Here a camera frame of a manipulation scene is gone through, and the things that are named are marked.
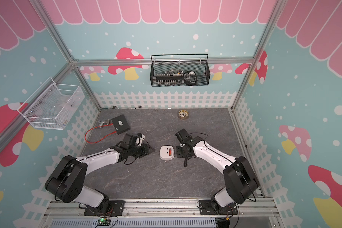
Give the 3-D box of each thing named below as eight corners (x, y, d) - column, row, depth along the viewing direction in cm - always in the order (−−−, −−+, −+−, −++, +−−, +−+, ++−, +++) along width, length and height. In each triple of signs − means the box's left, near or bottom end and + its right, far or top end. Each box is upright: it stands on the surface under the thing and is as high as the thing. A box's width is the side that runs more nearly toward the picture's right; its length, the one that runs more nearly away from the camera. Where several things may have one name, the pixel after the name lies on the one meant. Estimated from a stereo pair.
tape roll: (178, 119, 117) (178, 117, 115) (178, 111, 122) (178, 109, 120) (189, 119, 117) (189, 117, 115) (188, 111, 122) (188, 109, 120)
